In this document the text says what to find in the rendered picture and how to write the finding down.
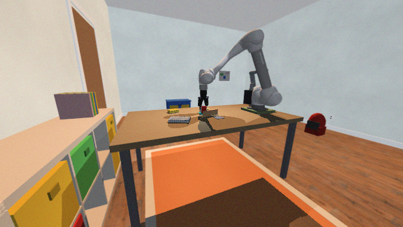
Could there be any blue and white checkered cloth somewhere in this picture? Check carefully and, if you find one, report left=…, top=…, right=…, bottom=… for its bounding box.
left=168, top=116, right=191, bottom=123

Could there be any yellow sponge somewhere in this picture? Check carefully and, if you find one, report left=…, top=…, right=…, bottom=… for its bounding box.
left=167, top=109, right=179, bottom=114

